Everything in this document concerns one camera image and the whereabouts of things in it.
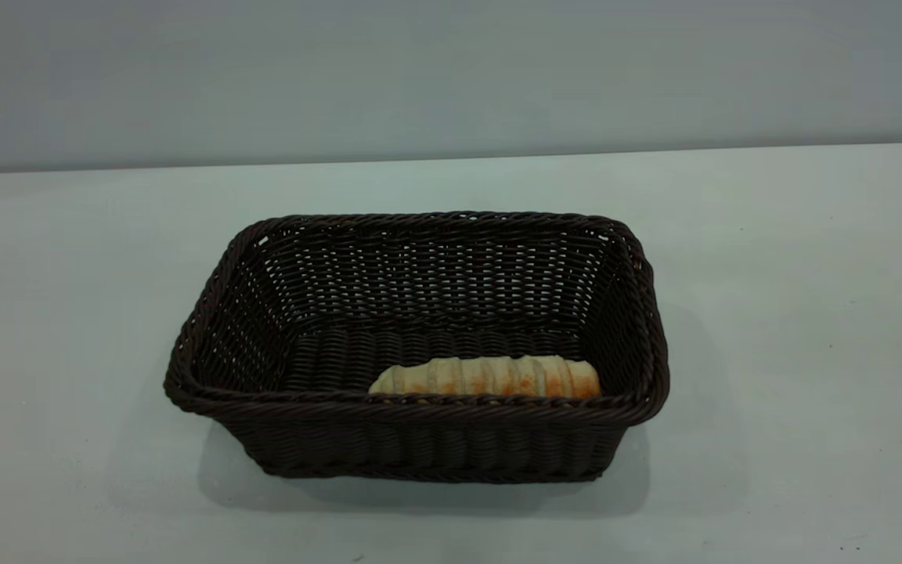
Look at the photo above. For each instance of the striped golden bread roll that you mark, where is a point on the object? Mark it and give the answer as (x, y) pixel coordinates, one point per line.
(490, 376)

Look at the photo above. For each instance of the dark brown wicker basket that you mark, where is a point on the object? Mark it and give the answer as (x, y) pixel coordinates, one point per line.
(420, 439)

